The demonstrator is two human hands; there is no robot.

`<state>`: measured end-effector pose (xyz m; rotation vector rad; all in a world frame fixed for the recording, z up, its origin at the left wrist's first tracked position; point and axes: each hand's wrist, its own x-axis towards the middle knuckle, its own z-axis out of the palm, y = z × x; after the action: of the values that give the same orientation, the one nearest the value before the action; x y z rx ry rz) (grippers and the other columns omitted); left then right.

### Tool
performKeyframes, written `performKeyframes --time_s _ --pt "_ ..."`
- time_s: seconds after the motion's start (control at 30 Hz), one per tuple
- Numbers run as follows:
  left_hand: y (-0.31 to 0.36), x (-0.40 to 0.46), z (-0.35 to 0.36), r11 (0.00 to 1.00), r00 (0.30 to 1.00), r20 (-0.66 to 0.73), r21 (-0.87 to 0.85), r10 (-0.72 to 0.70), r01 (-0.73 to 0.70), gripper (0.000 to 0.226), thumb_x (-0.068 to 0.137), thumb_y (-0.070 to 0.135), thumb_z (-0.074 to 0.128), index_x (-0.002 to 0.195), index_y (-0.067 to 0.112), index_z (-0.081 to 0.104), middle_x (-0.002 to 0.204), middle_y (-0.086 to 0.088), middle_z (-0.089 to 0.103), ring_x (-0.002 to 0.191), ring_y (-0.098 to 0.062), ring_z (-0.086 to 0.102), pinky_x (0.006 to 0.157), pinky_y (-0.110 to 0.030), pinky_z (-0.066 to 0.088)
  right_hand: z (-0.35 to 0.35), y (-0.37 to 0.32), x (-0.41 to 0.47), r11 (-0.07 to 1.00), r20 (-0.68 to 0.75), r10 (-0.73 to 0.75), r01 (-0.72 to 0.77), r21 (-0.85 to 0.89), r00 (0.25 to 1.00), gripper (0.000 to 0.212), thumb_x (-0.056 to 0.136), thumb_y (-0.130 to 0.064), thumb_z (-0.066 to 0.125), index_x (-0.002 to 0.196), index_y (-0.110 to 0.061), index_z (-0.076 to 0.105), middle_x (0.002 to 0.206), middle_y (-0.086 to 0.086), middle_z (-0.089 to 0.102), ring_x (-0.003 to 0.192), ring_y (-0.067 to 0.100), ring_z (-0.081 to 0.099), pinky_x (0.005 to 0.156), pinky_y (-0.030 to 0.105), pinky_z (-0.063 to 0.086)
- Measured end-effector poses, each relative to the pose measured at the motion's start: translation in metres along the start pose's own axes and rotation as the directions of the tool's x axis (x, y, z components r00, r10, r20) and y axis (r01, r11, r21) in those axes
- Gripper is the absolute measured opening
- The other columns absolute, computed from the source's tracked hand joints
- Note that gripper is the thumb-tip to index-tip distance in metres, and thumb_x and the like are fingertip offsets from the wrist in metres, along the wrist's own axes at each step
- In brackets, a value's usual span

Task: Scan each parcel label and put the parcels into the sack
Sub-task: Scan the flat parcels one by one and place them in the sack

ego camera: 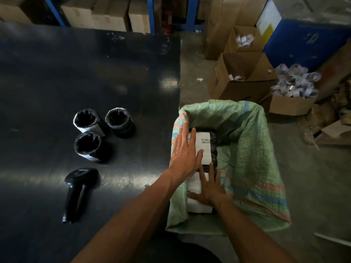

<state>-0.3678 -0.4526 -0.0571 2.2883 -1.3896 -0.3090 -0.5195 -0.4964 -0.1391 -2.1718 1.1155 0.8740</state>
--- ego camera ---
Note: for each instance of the person's left thumb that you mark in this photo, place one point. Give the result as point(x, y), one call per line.
point(200, 160)

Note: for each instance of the tall brown cardboard box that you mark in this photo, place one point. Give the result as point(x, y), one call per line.
point(219, 24)

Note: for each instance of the red object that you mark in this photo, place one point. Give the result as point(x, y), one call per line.
point(167, 23)

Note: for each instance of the small open cardboard box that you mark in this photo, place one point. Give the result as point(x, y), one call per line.
point(233, 43)

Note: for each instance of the person's right middle finger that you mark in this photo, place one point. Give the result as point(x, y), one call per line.
point(212, 172)

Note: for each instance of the white strip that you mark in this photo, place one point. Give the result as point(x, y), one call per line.
point(333, 239)

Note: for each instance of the person's right thumb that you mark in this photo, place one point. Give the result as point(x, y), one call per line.
point(194, 196)

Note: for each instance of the white wrapped parcel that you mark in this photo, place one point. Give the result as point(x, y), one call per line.
point(195, 183)

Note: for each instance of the large open cardboard box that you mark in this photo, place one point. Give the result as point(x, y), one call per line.
point(241, 86)

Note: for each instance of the person's left middle finger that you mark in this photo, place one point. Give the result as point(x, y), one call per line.
point(186, 135)

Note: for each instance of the green woven plastic sack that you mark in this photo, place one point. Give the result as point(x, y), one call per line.
point(246, 150)

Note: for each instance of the black wrapped roll white label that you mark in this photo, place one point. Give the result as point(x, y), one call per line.
point(119, 121)
point(89, 146)
point(87, 120)

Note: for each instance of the white paper rolls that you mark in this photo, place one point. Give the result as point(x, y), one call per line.
point(245, 40)

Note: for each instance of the low cardboard box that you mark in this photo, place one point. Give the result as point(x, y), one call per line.
point(290, 106)

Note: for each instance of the black handheld barcode scanner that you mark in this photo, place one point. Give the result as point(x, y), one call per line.
point(76, 186)

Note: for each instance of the person's right hand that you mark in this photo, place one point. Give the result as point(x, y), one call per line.
point(211, 191)

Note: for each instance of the person's left forearm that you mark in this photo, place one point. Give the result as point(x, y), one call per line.
point(131, 219)

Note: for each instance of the white paper pieces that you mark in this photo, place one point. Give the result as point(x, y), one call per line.
point(237, 77)

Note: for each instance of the white box with yellow label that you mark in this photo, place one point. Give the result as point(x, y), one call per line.
point(270, 19)

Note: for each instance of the person's left little finger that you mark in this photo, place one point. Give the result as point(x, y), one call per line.
point(175, 142)

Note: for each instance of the person's right forearm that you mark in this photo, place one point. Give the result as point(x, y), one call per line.
point(246, 232)

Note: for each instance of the blue metal shelf frame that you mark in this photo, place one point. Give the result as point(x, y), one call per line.
point(150, 13)

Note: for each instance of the black package with white label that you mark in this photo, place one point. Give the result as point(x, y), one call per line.
point(208, 142)

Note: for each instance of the heap of cardboard scraps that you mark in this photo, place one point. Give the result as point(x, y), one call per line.
point(331, 115)

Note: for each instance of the blue plastic bin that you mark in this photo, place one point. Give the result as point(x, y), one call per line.
point(304, 43)

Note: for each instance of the person's left hand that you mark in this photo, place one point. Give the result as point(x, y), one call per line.
point(184, 161)

